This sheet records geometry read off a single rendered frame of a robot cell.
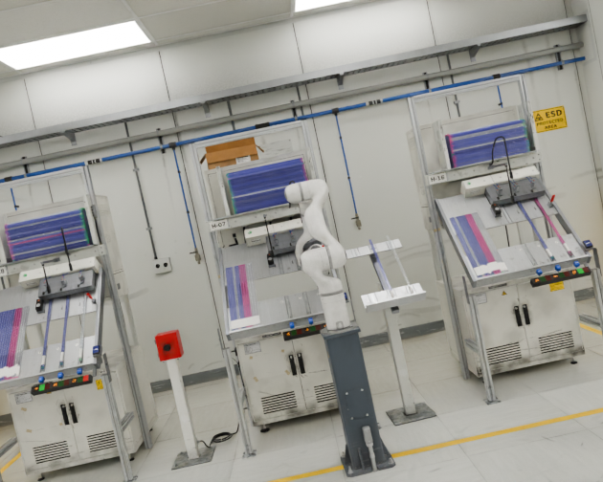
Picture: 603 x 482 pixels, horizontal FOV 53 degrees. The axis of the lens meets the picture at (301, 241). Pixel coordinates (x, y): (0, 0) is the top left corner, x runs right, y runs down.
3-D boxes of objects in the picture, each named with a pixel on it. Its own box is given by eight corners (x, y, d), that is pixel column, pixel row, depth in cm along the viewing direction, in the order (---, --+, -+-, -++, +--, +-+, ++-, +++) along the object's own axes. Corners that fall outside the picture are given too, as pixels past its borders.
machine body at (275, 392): (364, 412, 381) (344, 317, 378) (255, 436, 380) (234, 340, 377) (352, 383, 446) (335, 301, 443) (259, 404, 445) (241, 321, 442)
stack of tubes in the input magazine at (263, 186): (311, 198, 388) (302, 156, 387) (234, 214, 388) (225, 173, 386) (311, 198, 401) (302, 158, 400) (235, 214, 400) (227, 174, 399)
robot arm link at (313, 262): (345, 292, 298) (335, 245, 297) (308, 300, 297) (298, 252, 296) (342, 289, 310) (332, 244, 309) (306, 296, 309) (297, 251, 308)
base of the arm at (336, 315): (361, 328, 296) (353, 291, 295) (323, 337, 295) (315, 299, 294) (354, 321, 315) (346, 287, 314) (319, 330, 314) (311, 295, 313)
